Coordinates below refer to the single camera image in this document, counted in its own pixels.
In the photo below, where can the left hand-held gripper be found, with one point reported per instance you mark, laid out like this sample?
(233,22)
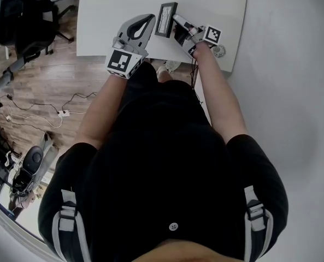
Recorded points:
(119,61)

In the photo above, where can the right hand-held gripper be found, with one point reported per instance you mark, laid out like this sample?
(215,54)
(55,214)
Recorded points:
(212,34)

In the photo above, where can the black picture frame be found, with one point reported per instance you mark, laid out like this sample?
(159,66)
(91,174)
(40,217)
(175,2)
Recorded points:
(165,19)

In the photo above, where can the person's right forearm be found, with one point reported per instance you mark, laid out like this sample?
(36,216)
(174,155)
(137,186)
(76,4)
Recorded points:
(219,97)

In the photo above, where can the person's left forearm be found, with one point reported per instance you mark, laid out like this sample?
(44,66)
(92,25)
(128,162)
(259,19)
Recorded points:
(101,110)

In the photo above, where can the person's right white shoe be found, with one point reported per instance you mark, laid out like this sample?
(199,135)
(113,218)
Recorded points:
(174,65)

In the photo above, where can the white table leg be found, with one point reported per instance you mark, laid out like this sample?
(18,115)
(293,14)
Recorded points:
(202,91)

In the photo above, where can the black shorts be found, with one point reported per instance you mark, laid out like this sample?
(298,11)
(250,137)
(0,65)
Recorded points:
(159,102)

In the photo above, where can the white power strip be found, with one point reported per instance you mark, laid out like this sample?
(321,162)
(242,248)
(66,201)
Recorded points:
(63,113)

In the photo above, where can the white plug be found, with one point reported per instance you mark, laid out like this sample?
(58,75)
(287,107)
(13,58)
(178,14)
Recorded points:
(8,118)

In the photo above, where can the black shirt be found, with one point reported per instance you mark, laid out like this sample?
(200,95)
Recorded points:
(161,187)

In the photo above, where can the grey and black office chair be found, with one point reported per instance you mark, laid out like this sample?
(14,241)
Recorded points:
(34,157)

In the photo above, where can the white shirt button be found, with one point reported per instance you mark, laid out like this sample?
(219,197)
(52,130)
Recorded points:
(173,226)

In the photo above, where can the person's face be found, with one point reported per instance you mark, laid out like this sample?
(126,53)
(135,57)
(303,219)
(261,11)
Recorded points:
(183,252)

